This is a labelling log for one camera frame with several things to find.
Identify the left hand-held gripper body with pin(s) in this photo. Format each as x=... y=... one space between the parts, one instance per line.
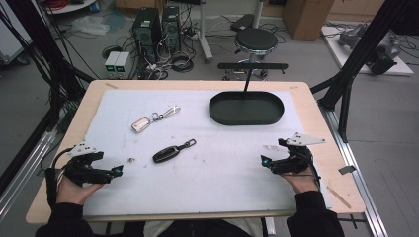
x=86 y=171

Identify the person's right hand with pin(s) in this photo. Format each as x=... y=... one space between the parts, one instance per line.
x=301 y=182

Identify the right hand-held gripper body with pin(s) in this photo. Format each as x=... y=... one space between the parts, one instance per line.
x=294 y=157

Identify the person's left hand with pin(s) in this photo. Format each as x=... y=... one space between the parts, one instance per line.
x=74 y=192

